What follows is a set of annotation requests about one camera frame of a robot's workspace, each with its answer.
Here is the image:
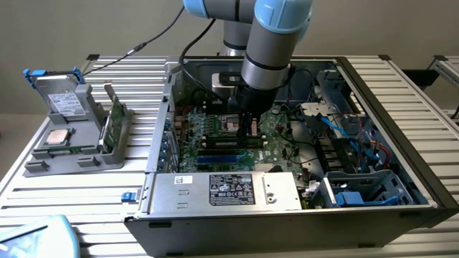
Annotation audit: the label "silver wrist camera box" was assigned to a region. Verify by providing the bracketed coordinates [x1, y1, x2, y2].
[210, 71, 249, 95]

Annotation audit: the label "red disk wire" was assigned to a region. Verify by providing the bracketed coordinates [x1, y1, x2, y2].
[371, 141, 392, 162]

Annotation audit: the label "grey parts rack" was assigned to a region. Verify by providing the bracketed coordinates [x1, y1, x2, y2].
[22, 82, 136, 178]

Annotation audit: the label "black expansion slot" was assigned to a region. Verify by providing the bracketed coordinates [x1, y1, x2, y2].
[197, 148, 240, 157]

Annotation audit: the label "thin black cable with connector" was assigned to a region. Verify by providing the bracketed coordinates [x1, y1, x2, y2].
[81, 6, 186, 76]

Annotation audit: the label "metal slat side table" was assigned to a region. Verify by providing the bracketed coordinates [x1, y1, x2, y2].
[428, 54, 459, 83]

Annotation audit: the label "blue disk wire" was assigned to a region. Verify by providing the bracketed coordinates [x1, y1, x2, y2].
[311, 113, 377, 169]

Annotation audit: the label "grey disk bay blue rails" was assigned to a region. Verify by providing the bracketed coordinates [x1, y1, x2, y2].
[311, 169, 415, 210]

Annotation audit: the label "silver power supply unit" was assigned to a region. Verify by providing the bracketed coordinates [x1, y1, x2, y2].
[146, 171, 303, 213]

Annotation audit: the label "black RAM stick white label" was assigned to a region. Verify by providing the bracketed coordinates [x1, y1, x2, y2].
[204, 136, 267, 148]

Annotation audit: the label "green motherboard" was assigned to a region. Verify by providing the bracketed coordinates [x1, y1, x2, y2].
[174, 103, 325, 187]

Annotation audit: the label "black open PC case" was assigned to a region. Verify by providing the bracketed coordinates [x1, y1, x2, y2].
[122, 55, 459, 258]

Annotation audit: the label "black case fan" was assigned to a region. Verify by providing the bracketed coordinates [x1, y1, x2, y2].
[331, 139, 360, 173]

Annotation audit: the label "green graphics card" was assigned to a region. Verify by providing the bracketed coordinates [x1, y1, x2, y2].
[97, 80, 126, 152]

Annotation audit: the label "silver drive cage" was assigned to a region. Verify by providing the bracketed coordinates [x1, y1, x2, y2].
[299, 69, 367, 138]

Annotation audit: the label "green RAM stick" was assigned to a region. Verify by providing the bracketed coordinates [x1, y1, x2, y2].
[48, 147, 98, 156]

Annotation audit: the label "CPU socket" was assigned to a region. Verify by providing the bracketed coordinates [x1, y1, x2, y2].
[212, 114, 240, 133]

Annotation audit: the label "blue expansion slot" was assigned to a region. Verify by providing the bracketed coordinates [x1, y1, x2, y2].
[196, 155, 240, 164]

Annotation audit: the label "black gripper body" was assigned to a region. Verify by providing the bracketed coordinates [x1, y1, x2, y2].
[237, 85, 279, 114]

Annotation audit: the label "CPU chip metal lid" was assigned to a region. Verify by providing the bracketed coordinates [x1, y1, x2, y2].
[45, 128, 70, 147]

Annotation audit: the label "silver hard disk blue carrier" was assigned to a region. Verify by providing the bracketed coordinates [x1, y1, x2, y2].
[22, 67, 85, 118]

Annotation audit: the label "thick black cable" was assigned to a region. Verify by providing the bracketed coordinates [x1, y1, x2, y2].
[178, 18, 229, 104]

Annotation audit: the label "blue case latch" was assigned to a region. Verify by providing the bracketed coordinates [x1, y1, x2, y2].
[120, 190, 140, 203]

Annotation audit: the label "light blue plastic object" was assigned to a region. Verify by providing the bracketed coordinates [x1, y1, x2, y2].
[0, 214, 82, 258]

